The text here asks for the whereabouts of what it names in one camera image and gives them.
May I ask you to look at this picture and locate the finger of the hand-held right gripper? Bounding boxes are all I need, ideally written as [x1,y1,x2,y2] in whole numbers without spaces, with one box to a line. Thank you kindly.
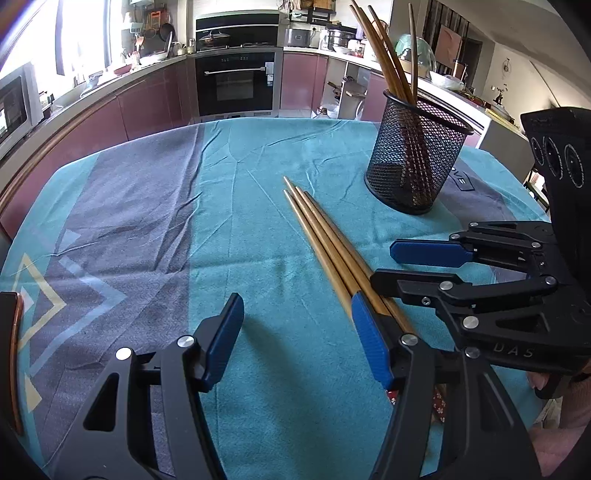
[389,222,557,271]
[369,269,557,334]

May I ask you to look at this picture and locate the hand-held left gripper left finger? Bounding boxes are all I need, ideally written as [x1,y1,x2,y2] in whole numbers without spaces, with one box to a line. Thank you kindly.
[60,292,245,480]

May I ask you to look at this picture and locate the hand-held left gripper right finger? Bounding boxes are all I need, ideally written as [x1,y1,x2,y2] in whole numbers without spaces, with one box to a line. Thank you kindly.
[351,292,543,480]

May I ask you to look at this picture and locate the black mesh holder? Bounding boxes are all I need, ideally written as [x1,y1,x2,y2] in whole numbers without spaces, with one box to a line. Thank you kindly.
[364,89,475,215]

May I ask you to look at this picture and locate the wooden chopstick floral red end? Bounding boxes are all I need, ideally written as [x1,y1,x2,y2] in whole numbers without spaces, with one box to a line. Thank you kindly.
[294,185,448,424]
[283,188,400,408]
[283,175,416,337]

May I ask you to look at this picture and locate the bunch of wooden chopsticks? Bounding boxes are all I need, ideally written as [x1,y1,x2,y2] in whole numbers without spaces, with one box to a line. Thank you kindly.
[348,0,444,208]

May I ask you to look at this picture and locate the person's right forearm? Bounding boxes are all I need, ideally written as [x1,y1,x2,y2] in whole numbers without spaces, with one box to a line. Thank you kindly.
[527,371,591,480]

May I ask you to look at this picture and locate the teal grey tablecloth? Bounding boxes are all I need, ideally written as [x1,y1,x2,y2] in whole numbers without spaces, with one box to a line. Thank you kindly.
[0,117,555,480]

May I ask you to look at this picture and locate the pink base cabinet row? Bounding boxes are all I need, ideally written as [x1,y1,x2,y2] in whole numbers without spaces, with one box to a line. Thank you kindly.
[0,58,200,241]
[281,51,334,112]
[360,69,393,123]

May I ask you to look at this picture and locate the white plastic bag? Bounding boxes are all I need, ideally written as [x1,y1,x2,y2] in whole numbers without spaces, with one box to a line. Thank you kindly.
[429,71,465,90]

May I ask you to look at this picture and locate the green mesh food cover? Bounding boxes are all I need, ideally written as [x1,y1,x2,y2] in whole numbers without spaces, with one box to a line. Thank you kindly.
[396,33,437,75]

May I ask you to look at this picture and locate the brown wooden board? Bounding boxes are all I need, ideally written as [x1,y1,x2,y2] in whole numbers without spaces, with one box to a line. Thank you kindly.
[438,25,468,63]

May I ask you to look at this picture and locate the stainless steamer pot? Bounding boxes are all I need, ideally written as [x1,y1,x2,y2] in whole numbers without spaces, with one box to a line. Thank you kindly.
[328,30,356,51]

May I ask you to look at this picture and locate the dark striped curtain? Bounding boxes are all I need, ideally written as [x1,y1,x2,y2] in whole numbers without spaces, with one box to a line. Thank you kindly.
[422,0,483,88]

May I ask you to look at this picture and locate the black built-in oven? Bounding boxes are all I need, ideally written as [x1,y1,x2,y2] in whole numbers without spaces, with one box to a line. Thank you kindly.
[195,51,278,116]

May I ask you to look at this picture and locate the pot with glass lid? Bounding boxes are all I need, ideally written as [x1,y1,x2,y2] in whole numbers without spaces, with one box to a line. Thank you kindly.
[198,28,232,47]

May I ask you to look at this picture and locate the white microwave oven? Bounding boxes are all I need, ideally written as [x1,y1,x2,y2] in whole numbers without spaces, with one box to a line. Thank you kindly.
[0,62,44,160]

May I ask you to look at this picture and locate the kitchen window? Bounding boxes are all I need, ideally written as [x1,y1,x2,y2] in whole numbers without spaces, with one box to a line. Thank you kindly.
[34,0,116,100]

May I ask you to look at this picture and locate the black wall rack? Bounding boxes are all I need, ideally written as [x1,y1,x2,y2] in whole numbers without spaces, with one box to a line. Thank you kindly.
[288,0,339,24]

